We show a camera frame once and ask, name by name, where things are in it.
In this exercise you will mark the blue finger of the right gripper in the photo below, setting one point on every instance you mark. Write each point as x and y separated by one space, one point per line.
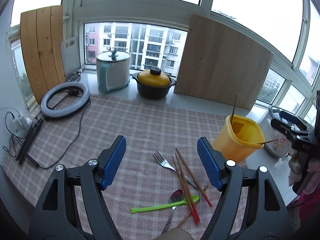
288 116
280 126

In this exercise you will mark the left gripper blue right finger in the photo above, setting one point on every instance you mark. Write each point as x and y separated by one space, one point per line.
213 162

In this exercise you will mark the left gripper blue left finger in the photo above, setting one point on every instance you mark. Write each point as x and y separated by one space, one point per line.
110 161

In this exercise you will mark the short red chopstick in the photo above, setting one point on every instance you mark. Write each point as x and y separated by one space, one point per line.
189 213

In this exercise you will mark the green plastic spoon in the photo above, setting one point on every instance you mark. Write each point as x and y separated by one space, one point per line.
159 207

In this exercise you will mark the silver metal spoon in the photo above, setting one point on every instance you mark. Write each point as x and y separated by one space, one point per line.
177 196

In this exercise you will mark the brown red chopstick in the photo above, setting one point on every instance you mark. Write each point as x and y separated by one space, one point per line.
233 110

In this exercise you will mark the silver metal fork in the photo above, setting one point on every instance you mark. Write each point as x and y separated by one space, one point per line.
164 163

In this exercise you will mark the red wooden chopstick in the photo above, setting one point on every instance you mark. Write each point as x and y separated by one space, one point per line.
186 192

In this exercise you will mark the right hand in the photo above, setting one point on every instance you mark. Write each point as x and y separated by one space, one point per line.
295 174

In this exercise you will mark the left hand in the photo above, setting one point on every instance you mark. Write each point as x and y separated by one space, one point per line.
175 234

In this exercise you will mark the white floral slow cooker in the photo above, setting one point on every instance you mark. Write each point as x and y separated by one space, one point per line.
281 145

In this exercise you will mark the yellow plastic utensil container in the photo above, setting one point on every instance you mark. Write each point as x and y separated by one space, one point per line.
238 138

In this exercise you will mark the pink jacket sleeve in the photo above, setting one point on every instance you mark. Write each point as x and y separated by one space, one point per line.
309 207

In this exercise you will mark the large light wooden board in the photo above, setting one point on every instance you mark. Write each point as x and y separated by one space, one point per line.
221 64

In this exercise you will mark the black pot yellow lid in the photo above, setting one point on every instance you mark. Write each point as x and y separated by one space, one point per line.
153 83

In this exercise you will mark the black scissors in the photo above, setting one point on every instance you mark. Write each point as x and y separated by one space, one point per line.
74 77

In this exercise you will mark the white teal electric cooker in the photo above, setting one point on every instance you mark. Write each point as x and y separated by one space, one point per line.
113 70

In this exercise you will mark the white power adapter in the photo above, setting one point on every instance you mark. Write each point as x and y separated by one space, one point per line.
21 125

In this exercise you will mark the white plastic cutting board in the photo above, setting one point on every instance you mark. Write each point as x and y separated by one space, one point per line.
70 56

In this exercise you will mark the pine wooden board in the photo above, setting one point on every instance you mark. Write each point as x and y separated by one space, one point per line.
41 33

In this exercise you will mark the white ring light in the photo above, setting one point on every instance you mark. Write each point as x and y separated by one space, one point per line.
60 113

